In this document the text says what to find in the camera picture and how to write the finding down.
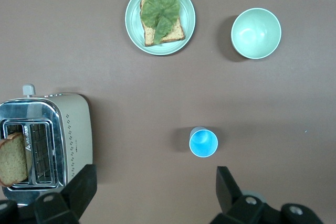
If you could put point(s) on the pale green plate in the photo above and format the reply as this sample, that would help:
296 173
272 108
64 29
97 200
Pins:
134 24

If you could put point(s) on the pale green bowl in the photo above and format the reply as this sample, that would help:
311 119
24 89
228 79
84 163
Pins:
256 33

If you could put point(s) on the green lettuce leaf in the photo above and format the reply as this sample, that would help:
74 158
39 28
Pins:
160 6

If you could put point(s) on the brown bread slice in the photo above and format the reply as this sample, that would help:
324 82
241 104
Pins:
13 158

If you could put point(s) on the blue plastic cup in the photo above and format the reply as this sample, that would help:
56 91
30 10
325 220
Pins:
203 142

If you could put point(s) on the beige and chrome toaster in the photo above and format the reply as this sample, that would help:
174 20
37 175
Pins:
76 129

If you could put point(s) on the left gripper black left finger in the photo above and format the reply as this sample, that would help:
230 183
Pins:
84 182

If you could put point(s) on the toast slice under lettuce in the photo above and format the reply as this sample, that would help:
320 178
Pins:
178 33

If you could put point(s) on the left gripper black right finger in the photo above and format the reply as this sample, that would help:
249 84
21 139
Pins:
225 184

